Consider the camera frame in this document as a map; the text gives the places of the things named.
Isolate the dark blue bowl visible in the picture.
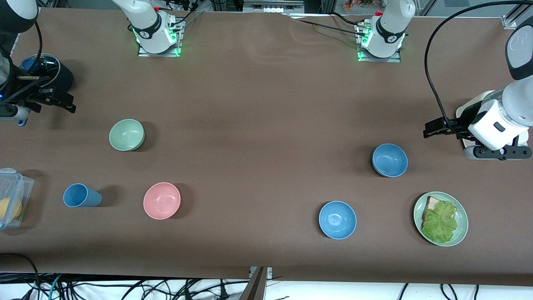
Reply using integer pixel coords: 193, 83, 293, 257
371, 143, 409, 178

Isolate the pale green bowl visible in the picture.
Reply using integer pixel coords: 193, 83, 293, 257
109, 119, 146, 152

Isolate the light blue bowl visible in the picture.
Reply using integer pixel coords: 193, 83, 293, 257
319, 200, 358, 240

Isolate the pink bowl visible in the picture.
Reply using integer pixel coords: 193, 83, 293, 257
143, 182, 182, 220

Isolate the black pot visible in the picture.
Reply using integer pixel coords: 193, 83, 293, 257
19, 53, 75, 99

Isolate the cream toaster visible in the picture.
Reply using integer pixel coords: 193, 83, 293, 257
455, 89, 531, 150

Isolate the glass lid blue knob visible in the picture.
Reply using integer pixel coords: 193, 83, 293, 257
18, 53, 62, 89

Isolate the bread slice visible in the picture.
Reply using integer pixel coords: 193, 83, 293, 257
421, 195, 458, 229

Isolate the blue plastic cup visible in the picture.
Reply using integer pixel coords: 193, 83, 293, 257
62, 183, 103, 208

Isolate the green lettuce leaf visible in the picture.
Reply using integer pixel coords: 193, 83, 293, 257
421, 201, 459, 245

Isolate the clear plastic container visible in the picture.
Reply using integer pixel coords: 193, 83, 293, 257
0, 167, 35, 231

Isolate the pale green plate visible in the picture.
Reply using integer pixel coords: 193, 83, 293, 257
413, 191, 469, 248

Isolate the yellow fruit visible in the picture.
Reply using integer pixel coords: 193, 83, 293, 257
0, 197, 22, 222

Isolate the brown table cover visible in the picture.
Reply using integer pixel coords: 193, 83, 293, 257
0, 7, 533, 288

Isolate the grey power strip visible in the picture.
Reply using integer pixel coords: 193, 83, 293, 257
242, 0, 305, 13

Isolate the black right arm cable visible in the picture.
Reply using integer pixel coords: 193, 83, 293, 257
7, 20, 43, 100

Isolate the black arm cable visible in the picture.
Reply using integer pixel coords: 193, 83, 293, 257
423, 0, 533, 140
7, 20, 43, 100

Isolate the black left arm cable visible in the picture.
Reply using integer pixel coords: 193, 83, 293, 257
423, 0, 533, 140

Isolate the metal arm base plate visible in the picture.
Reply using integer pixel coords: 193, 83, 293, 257
357, 22, 402, 63
137, 12, 183, 58

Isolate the aluminium frame profile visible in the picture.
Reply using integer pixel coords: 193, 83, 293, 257
501, 3, 533, 30

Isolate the black base power cable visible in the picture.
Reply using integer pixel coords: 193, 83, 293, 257
282, 12, 368, 39

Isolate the black floor cable loop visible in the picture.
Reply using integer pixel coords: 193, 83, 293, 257
0, 252, 41, 300

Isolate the teal floor cable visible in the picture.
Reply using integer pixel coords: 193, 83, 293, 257
48, 273, 65, 300

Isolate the metal table bracket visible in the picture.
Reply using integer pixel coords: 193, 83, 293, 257
239, 266, 274, 300

